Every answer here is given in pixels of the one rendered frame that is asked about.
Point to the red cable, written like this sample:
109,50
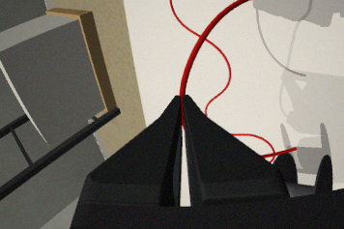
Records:
193,55

